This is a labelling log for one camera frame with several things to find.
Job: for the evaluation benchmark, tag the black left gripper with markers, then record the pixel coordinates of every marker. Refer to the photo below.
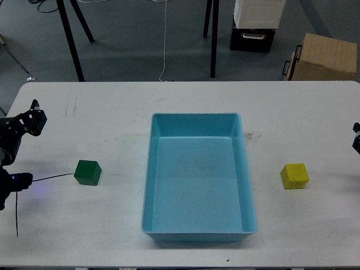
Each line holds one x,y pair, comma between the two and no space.
12,130

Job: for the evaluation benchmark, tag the wooden box with handles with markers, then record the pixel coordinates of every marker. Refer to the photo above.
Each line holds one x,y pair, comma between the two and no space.
321,58

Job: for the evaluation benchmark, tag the black table leg right inner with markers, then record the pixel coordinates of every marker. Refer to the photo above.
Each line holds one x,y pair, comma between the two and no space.
207,18

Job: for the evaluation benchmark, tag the green wooden block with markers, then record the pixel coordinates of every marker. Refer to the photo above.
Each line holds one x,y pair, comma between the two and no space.
88,172

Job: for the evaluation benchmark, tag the yellow wooden block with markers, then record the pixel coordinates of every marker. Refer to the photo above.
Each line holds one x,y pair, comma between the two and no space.
294,176

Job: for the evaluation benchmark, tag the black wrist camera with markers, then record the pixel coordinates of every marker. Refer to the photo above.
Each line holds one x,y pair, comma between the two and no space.
20,181

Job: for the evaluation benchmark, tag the black table leg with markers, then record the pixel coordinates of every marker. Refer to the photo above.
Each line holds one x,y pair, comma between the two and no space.
82,20
70,40
214,38
207,18

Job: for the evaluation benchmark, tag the thin black cable tie vertical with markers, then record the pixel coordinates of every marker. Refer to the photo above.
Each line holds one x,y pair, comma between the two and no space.
16,214

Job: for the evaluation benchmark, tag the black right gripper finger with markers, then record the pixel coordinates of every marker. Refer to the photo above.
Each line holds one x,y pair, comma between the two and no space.
356,142

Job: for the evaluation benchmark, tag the thin black cable tie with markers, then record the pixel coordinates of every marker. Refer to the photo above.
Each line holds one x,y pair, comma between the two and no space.
54,176

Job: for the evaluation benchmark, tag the black table leg left inner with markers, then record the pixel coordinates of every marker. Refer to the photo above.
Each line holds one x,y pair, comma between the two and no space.
82,20

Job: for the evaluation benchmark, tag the blue plastic bin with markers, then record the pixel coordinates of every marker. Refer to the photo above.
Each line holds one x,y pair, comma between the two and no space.
197,185

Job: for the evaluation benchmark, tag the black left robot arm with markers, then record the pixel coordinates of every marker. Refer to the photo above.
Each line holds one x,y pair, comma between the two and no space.
5,181

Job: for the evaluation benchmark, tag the black storage box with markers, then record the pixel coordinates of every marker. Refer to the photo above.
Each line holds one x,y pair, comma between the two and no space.
251,40

